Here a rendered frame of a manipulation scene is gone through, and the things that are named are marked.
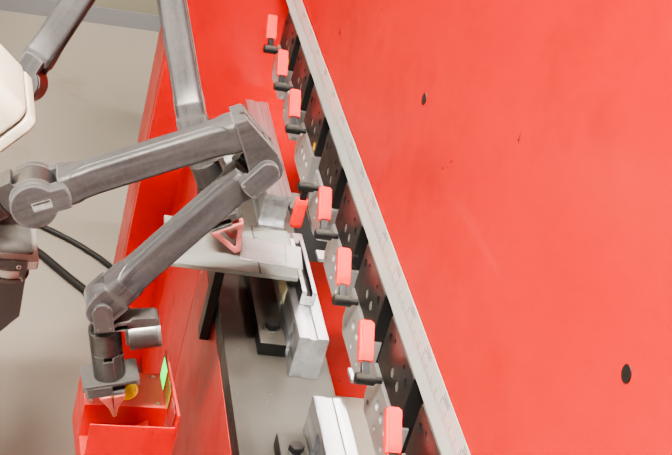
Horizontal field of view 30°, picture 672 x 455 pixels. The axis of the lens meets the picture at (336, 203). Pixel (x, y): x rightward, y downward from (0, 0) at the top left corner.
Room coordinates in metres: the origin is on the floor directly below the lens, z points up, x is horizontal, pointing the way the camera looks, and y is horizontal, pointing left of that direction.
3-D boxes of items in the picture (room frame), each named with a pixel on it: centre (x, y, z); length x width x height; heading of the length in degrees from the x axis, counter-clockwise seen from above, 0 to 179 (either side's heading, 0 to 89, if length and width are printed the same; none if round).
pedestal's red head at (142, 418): (1.90, 0.28, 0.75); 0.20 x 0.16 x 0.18; 21
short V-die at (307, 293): (2.21, 0.03, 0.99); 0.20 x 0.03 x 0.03; 17
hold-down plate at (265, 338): (2.19, 0.08, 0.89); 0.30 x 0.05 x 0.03; 17
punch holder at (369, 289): (1.69, -0.12, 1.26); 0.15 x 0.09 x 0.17; 17
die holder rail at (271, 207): (2.77, 0.20, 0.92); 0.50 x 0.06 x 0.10; 17
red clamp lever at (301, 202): (2.08, 0.06, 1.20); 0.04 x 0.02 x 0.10; 107
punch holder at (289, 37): (2.65, 0.17, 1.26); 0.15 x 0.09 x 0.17; 17
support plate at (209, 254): (2.20, 0.18, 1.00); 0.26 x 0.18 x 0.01; 107
